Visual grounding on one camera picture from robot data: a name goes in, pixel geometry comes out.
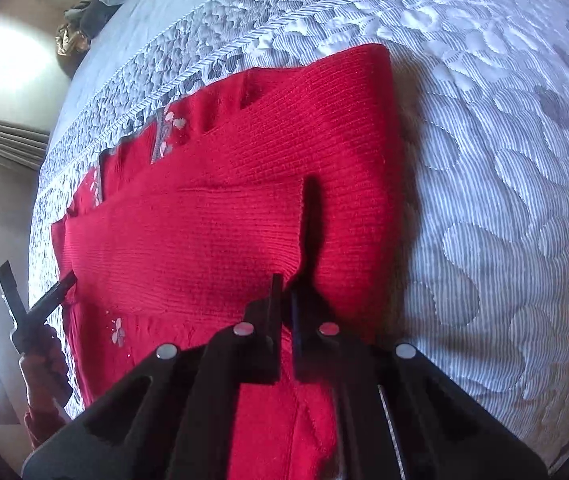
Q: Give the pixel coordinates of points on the person's left forearm red sleeve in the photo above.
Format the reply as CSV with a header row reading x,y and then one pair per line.
x,y
42,427

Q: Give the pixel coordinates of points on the beige pleated curtain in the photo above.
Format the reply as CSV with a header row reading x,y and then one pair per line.
x,y
4,140

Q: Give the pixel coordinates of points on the person's left hand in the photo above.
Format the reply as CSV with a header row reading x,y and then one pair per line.
x,y
47,365

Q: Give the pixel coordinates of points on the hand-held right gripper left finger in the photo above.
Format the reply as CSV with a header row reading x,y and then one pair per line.
x,y
270,332

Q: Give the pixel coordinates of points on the grey crumpled clothes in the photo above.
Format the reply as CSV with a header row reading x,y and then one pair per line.
x,y
92,12

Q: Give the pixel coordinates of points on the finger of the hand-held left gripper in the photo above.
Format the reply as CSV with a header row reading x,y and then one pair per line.
x,y
54,295

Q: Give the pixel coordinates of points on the red knit sweater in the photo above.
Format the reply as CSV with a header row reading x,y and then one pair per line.
x,y
214,220

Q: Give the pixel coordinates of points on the white quilted bedspread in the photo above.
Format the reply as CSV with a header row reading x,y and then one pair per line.
x,y
489,185

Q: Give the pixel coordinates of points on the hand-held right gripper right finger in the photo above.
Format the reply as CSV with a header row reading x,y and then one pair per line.
x,y
300,340

